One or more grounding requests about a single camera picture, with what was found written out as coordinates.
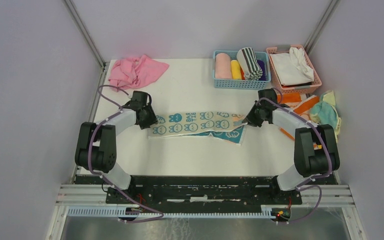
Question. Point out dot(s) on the teal rabbit pattern towel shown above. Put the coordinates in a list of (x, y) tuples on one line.
[(224, 126)]

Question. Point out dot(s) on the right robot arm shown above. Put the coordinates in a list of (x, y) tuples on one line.
[(315, 151)]

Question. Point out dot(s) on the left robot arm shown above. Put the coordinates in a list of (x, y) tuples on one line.
[(96, 148)]

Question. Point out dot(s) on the blue plastic basket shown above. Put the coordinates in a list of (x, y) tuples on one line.
[(242, 84)]

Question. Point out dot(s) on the rolled peach towel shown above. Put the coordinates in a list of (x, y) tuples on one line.
[(223, 66)]

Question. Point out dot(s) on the rolled yellow towel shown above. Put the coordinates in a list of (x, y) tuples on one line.
[(236, 70)]

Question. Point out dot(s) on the crumpled pink towel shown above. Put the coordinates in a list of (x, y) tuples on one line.
[(136, 72)]

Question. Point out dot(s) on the rolled striped towel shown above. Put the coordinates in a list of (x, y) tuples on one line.
[(248, 62)]

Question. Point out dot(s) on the rolled purple towel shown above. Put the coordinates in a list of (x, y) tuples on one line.
[(262, 65)]

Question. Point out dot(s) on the orange white towel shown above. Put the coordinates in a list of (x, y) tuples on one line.
[(301, 104)]

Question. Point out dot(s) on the pink plastic basket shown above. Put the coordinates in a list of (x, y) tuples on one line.
[(307, 88)]

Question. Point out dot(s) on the white folded cloth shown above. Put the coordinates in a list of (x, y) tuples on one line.
[(292, 68)]

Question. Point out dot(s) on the light blue yellow towel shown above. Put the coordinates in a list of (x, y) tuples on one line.
[(324, 112)]

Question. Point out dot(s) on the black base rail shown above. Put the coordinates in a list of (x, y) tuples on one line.
[(208, 194)]

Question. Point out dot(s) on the white cable duct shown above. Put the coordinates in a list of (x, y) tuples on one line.
[(129, 212)]

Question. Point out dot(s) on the aluminium frame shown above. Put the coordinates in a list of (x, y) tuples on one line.
[(328, 211)]

